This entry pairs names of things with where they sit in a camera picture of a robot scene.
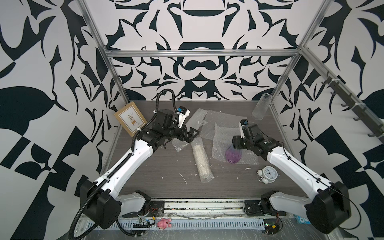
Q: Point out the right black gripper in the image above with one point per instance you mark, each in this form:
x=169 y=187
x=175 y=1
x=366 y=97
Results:
x=235 y=141

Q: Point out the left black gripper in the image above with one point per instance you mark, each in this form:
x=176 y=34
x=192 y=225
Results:
x=181 y=130

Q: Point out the purple blue glass vase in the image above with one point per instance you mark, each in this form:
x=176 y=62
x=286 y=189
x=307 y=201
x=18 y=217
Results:
x=233 y=155

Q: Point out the clear glass vase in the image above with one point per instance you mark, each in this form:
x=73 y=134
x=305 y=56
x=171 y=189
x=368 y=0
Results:
x=262 y=107

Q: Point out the bubble wrap sheet around vase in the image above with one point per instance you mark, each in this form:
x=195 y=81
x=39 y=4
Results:
x=214 y=119

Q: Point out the white vase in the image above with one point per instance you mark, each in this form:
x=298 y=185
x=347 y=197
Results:
x=202 y=161

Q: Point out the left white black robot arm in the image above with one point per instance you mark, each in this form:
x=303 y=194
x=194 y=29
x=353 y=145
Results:
x=100 y=200

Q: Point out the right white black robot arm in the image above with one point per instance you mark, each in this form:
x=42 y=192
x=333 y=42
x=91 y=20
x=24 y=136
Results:
x=326 y=205

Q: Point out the white alarm clock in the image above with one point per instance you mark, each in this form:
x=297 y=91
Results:
x=267 y=175

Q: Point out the wooden framed picture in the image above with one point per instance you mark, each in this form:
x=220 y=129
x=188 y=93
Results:
x=131 y=118

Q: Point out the right circuit board with led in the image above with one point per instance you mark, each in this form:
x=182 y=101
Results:
x=272 y=228

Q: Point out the pink pig toy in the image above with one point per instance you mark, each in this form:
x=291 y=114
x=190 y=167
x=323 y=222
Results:
x=164 y=223

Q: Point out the blue owl toy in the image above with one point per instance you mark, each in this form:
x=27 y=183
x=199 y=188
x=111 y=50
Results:
x=302 y=221

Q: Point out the left green circuit board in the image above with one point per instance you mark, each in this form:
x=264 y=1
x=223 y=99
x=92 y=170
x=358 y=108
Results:
x=144 y=223

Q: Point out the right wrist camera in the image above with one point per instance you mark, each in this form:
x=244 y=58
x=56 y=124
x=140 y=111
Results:
x=243 y=123

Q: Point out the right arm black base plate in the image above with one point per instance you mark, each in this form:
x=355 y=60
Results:
x=255 y=208

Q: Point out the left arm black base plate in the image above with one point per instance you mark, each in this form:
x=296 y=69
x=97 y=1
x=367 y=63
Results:
x=151 y=209

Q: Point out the black hook rail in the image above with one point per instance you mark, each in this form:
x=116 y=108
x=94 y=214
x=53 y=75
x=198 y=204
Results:
x=361 y=110

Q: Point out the white slotted cable duct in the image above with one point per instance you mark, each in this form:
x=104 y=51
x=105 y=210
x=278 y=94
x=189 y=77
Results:
x=206 y=224

